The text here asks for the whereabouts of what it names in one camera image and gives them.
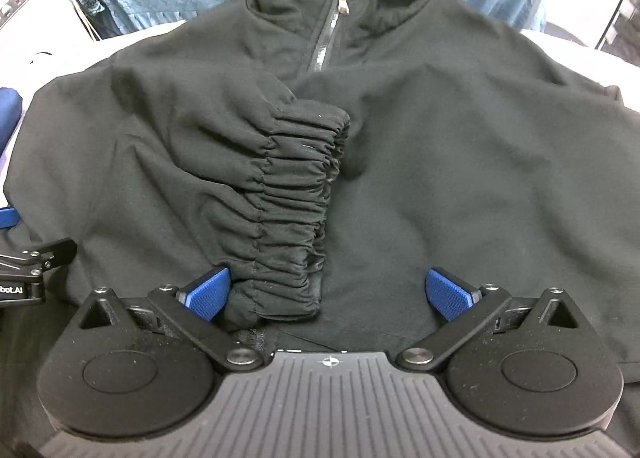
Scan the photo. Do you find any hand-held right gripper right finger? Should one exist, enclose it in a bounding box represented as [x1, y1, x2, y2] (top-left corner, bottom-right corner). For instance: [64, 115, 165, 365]
[396, 265, 585, 372]

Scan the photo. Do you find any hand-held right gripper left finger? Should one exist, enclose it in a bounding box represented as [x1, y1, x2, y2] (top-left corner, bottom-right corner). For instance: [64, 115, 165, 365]
[77, 265, 264, 372]

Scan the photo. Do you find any black zip jacket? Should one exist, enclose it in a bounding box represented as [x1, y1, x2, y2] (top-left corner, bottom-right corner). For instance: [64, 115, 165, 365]
[0, 0, 640, 389]

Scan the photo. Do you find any dark navy cloth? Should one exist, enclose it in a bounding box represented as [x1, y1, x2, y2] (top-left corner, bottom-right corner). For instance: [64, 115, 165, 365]
[0, 86, 24, 155]

